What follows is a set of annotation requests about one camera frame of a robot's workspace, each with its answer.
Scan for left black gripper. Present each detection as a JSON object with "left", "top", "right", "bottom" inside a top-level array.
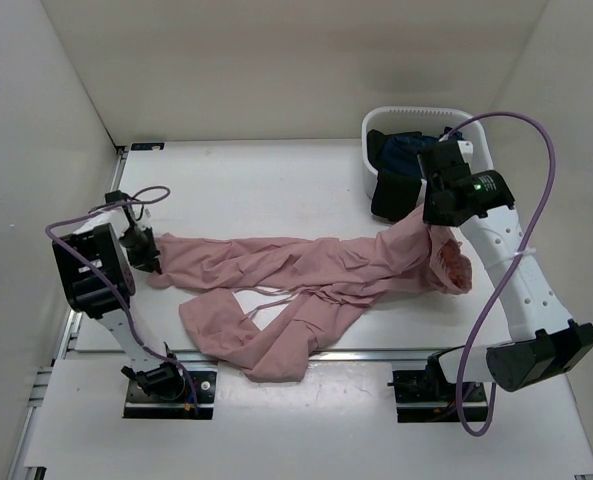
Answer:
[{"left": 119, "top": 227, "right": 161, "bottom": 276}]

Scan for pink trousers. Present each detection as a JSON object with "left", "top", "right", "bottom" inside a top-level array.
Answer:
[{"left": 148, "top": 208, "right": 472, "bottom": 383}]

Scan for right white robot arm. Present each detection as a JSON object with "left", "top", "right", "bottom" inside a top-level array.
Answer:
[{"left": 418, "top": 141, "right": 593, "bottom": 400}]

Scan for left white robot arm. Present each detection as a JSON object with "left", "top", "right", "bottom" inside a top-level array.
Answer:
[{"left": 46, "top": 190, "right": 186, "bottom": 401}]

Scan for black trousers over basket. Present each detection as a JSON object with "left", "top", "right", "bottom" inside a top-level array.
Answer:
[{"left": 366, "top": 129, "right": 424, "bottom": 222}]

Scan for blue trousers in basket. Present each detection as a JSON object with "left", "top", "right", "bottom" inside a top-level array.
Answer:
[{"left": 378, "top": 131, "right": 439, "bottom": 179}]

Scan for white plastic basket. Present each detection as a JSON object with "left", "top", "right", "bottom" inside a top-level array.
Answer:
[{"left": 361, "top": 106, "right": 494, "bottom": 199}]

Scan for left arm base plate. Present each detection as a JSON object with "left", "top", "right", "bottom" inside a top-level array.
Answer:
[{"left": 123, "top": 369, "right": 217, "bottom": 420}]

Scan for aluminium table edge rail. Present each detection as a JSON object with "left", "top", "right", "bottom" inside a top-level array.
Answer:
[{"left": 5, "top": 144, "right": 130, "bottom": 480}]

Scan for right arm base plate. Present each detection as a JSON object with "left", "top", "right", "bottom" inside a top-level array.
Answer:
[{"left": 387, "top": 370, "right": 489, "bottom": 424}]

